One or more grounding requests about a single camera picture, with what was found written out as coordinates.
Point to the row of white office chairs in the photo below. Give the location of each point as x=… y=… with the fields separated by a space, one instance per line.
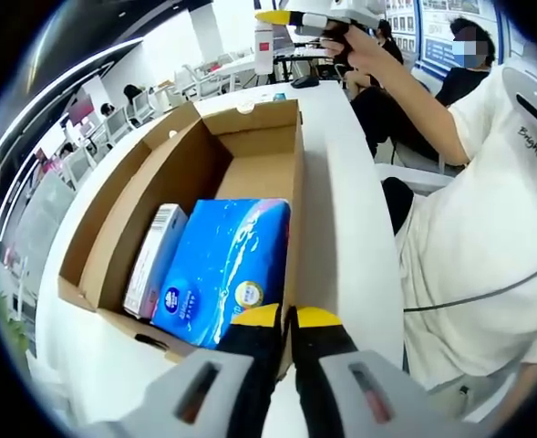
x=117 y=123

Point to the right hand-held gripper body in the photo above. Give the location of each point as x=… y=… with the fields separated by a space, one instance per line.
x=341 y=7

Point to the blue wall display board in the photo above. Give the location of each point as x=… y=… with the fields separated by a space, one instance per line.
x=436 y=27

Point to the white desk partition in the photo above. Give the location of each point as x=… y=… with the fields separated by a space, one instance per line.
x=44 y=219

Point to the brown cardboard shoe box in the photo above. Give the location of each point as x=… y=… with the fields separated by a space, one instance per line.
x=259 y=173

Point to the white chest-worn device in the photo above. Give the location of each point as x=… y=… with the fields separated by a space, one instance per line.
x=532 y=91

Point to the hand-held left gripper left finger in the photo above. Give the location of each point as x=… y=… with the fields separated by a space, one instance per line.
x=204 y=392

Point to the person's right hand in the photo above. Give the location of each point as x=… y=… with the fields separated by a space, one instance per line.
x=364 y=48

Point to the white medicine box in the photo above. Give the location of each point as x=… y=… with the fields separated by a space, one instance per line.
x=154 y=260

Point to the red monitor screen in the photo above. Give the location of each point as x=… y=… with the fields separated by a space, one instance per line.
x=80 y=109

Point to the curved ceiling light strip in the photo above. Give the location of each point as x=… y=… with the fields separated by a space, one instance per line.
x=67 y=77

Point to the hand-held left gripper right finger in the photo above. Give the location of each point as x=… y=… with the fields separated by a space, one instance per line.
x=368 y=397

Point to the small blue white object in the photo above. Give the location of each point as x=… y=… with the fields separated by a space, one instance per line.
x=279 y=96

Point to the blue tissue pack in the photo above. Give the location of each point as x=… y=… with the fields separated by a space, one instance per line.
x=222 y=264

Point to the white bottle red label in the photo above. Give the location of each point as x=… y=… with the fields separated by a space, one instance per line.
x=263 y=59

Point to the black computer mouse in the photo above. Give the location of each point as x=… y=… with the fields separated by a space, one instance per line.
x=304 y=82

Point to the person in white shirt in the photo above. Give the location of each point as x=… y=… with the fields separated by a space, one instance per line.
x=478 y=251

